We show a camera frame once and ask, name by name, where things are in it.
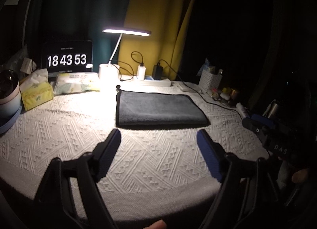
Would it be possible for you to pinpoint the grey towel with black trim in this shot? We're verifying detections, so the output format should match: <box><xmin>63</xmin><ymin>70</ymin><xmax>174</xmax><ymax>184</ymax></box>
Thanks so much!
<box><xmin>116</xmin><ymin>85</ymin><xmax>210</xmax><ymax>130</ymax></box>

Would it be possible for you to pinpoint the white perforated storage basket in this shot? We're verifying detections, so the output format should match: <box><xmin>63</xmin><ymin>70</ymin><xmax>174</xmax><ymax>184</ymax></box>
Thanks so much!
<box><xmin>198</xmin><ymin>70</ymin><xmax>222</xmax><ymax>92</ymax></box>

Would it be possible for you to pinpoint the white flat packet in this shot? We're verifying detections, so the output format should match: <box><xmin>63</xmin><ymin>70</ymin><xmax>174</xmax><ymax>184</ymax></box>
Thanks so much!
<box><xmin>179</xmin><ymin>82</ymin><xmax>202</xmax><ymax>93</ymax></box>

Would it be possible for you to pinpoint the white textured tablecloth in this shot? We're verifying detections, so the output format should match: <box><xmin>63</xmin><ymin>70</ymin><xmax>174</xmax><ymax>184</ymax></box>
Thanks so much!
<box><xmin>1</xmin><ymin>88</ymin><xmax>268</xmax><ymax>222</ymax></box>

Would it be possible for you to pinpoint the pink blue round container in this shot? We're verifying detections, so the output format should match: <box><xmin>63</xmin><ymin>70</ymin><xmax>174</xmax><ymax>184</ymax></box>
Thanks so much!
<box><xmin>0</xmin><ymin>69</ymin><xmax>22</xmax><ymax>135</ymax></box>

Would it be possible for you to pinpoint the black charger plug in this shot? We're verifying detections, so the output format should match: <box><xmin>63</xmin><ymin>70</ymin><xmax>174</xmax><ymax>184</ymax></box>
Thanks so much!
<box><xmin>152</xmin><ymin>63</ymin><xmax>163</xmax><ymax>80</ymax></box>

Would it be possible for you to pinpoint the yellow tissue pack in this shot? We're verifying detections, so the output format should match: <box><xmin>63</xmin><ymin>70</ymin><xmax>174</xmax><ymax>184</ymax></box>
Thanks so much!
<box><xmin>20</xmin><ymin>69</ymin><xmax>54</xmax><ymax>111</ymax></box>

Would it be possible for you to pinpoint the white power strip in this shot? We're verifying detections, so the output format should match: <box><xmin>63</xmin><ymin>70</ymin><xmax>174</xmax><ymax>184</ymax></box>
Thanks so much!
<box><xmin>137</xmin><ymin>75</ymin><xmax>171</xmax><ymax>87</ymax></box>

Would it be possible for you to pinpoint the cleaning face towel pack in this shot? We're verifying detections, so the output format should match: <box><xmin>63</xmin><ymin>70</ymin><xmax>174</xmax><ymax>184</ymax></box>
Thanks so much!
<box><xmin>54</xmin><ymin>72</ymin><xmax>100</xmax><ymax>96</ymax></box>

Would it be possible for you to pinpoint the white charger plug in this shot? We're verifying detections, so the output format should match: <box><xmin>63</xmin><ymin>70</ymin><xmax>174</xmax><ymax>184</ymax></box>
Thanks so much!
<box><xmin>137</xmin><ymin>65</ymin><xmax>146</xmax><ymax>80</ymax></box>

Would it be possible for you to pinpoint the small white box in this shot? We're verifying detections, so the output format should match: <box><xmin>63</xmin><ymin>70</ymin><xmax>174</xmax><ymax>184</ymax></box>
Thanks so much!
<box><xmin>20</xmin><ymin>57</ymin><xmax>36</xmax><ymax>74</ymax></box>

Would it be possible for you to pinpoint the white LED desk lamp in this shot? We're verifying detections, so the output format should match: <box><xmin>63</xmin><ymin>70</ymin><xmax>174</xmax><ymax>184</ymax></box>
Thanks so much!
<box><xmin>98</xmin><ymin>28</ymin><xmax>152</xmax><ymax>84</ymax></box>

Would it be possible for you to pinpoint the tablet showing flip clock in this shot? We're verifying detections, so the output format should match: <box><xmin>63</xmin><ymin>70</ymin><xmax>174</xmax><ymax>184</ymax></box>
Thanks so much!
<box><xmin>40</xmin><ymin>40</ymin><xmax>93</xmax><ymax>76</ymax></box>

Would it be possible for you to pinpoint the yellow curtain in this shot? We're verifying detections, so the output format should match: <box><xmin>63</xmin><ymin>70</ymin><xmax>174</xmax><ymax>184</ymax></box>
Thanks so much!
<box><xmin>119</xmin><ymin>0</ymin><xmax>195</xmax><ymax>80</ymax></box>

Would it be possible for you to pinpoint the black lamp cable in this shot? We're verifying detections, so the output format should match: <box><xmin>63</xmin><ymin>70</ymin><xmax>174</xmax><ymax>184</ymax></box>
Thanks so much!
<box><xmin>108</xmin><ymin>60</ymin><xmax>135</xmax><ymax>82</ymax></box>

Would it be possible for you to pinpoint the black cable on white charger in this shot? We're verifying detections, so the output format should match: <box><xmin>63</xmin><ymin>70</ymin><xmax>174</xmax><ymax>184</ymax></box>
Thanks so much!
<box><xmin>130</xmin><ymin>51</ymin><xmax>145</xmax><ymax>68</ymax></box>

